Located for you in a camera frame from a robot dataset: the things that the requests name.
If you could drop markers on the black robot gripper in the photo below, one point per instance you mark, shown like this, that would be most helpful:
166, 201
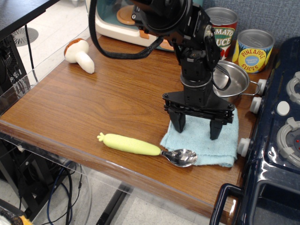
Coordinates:
198, 102

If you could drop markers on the light blue rag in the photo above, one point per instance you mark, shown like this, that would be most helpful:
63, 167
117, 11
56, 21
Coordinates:
196, 137

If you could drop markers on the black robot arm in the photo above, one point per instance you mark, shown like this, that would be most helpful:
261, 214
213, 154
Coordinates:
198, 66

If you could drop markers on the white stove knob bottom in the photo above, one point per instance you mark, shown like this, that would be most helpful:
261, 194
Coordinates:
243, 146

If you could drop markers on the white stove knob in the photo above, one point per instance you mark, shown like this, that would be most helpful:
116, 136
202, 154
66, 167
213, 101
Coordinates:
243, 146
261, 84
255, 105

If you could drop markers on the small stainless steel pot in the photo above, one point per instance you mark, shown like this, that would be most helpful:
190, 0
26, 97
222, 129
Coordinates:
233, 81

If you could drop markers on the white stove knob middle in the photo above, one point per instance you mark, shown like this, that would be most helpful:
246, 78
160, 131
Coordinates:
255, 105

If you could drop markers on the white stove knob top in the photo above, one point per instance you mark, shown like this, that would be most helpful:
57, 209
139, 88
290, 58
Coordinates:
261, 84

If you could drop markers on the pineapple slices toy can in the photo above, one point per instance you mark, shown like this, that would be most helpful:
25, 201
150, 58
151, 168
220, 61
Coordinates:
253, 49

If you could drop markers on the dark blue toy stove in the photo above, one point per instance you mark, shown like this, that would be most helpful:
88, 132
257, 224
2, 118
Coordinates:
270, 192

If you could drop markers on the tomato sauce toy can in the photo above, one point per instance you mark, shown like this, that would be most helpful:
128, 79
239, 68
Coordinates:
224, 22

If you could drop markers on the toy microwave oven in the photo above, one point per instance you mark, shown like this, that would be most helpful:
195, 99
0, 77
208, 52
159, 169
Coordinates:
112, 23

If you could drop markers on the plush toy mushroom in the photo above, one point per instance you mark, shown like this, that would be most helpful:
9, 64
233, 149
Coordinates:
77, 52

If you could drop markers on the black desk at left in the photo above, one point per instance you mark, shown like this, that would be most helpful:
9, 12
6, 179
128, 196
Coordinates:
16, 13

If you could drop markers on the green handled ice cream scoop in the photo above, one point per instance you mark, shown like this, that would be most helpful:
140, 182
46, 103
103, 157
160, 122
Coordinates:
180, 158

